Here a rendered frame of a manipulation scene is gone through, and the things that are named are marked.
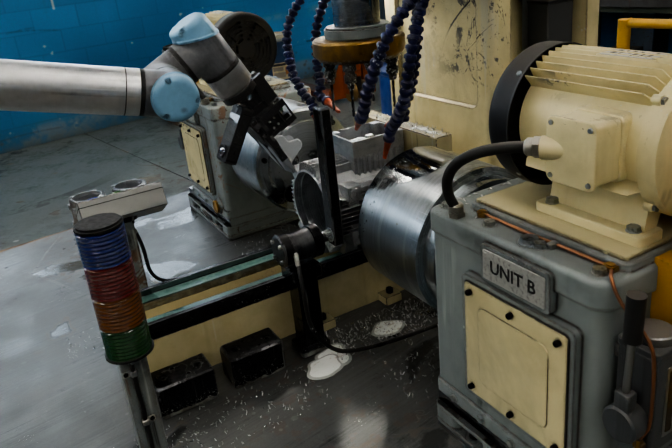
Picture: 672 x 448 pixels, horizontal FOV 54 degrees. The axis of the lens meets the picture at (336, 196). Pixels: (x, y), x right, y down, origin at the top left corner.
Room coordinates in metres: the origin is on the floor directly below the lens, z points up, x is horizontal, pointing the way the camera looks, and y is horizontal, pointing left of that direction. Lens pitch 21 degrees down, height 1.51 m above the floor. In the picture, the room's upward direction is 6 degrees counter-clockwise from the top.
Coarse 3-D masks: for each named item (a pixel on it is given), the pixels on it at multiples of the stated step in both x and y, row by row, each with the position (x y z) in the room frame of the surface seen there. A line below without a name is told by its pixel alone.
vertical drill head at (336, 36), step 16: (336, 0) 1.26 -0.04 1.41; (352, 0) 1.25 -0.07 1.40; (368, 0) 1.25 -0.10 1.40; (336, 16) 1.27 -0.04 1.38; (352, 16) 1.25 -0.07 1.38; (368, 16) 1.25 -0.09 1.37; (336, 32) 1.24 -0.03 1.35; (352, 32) 1.23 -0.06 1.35; (368, 32) 1.23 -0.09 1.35; (400, 32) 1.28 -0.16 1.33; (320, 48) 1.24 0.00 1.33; (336, 48) 1.21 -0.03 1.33; (352, 48) 1.20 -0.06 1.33; (368, 48) 1.20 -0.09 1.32; (400, 48) 1.24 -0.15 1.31; (336, 64) 1.23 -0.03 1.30; (352, 64) 1.21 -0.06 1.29; (368, 64) 1.34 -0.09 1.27; (352, 80) 1.22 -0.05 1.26; (352, 96) 1.23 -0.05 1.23; (352, 112) 1.23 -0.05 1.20
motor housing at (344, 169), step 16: (336, 160) 1.24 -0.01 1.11; (304, 176) 1.28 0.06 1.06; (352, 176) 1.21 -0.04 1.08; (368, 176) 1.22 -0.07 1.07; (304, 192) 1.30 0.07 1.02; (320, 192) 1.32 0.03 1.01; (304, 208) 1.29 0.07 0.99; (320, 208) 1.31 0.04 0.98; (352, 208) 1.18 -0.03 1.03; (304, 224) 1.27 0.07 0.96; (320, 224) 1.28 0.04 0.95; (352, 224) 1.16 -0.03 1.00
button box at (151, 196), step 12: (120, 192) 1.26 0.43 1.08; (132, 192) 1.26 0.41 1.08; (144, 192) 1.27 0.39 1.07; (156, 192) 1.28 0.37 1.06; (84, 204) 1.22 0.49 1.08; (96, 204) 1.23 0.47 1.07; (108, 204) 1.23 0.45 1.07; (120, 204) 1.24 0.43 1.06; (132, 204) 1.25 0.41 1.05; (144, 204) 1.26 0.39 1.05; (156, 204) 1.27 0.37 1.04; (84, 216) 1.21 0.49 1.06
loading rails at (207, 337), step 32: (256, 256) 1.23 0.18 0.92; (320, 256) 1.26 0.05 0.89; (352, 256) 1.18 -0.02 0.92; (160, 288) 1.13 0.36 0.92; (192, 288) 1.13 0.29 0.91; (224, 288) 1.16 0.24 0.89; (256, 288) 1.08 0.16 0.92; (288, 288) 1.11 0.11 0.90; (320, 288) 1.14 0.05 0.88; (352, 288) 1.18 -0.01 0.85; (384, 288) 1.21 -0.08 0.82; (160, 320) 1.00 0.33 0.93; (192, 320) 1.02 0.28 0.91; (224, 320) 1.05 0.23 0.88; (256, 320) 1.08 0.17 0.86; (288, 320) 1.11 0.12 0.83; (160, 352) 0.99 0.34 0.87; (192, 352) 1.02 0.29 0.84
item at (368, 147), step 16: (352, 128) 1.33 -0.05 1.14; (368, 128) 1.35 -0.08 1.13; (384, 128) 1.33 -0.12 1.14; (400, 128) 1.28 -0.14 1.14; (336, 144) 1.28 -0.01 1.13; (352, 144) 1.22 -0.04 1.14; (368, 144) 1.23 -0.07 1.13; (400, 144) 1.27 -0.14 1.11; (352, 160) 1.22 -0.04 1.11; (368, 160) 1.23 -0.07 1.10; (384, 160) 1.25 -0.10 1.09
